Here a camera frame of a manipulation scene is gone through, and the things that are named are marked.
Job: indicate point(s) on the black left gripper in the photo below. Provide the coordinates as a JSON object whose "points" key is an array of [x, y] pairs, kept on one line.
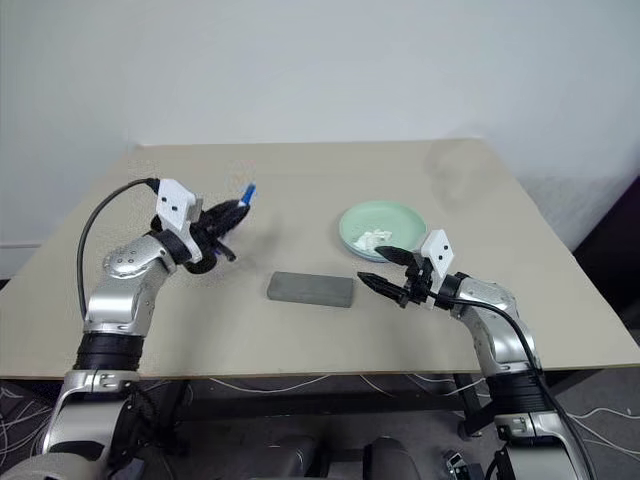
{"points": [[207, 230]]}

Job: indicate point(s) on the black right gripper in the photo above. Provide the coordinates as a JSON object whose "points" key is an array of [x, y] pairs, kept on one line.
{"points": [[417, 290]]}

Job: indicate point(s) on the white tissue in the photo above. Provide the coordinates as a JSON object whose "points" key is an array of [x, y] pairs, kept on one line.
{"points": [[370, 239]]}

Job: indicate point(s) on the white marker with blue cap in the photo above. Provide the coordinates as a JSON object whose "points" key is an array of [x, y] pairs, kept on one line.
{"points": [[248, 194]]}

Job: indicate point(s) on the black plastic cup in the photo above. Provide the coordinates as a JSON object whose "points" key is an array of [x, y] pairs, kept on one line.
{"points": [[200, 268]]}

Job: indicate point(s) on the green plate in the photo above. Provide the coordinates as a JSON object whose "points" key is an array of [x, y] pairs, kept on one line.
{"points": [[380, 217]]}

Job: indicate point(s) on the grey glasses case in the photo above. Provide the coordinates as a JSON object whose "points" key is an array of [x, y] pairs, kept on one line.
{"points": [[310, 289]]}

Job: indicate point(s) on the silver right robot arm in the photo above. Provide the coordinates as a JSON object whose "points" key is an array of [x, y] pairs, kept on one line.
{"points": [[492, 300]]}

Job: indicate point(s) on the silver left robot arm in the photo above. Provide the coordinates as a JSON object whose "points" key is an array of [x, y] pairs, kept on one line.
{"points": [[120, 300]]}

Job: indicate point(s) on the dark grey rounded shape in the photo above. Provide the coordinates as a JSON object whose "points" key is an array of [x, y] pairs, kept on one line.
{"points": [[395, 460], [292, 457]]}

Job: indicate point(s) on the small black white floor device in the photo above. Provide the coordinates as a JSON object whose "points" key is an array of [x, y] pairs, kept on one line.
{"points": [[457, 465]]}

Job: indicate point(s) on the dark cabinet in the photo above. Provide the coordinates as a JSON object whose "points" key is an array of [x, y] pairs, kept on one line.
{"points": [[615, 240]]}

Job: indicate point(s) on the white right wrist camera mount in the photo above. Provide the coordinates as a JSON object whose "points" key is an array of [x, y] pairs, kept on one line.
{"points": [[437, 252]]}

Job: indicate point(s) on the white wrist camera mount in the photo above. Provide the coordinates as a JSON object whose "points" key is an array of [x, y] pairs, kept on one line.
{"points": [[172, 200], [437, 252]]}

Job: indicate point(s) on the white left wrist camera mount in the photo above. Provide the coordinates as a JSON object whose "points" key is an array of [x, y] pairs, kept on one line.
{"points": [[172, 200]]}

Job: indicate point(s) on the black metal table frame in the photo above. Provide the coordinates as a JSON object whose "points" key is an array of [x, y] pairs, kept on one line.
{"points": [[325, 405]]}

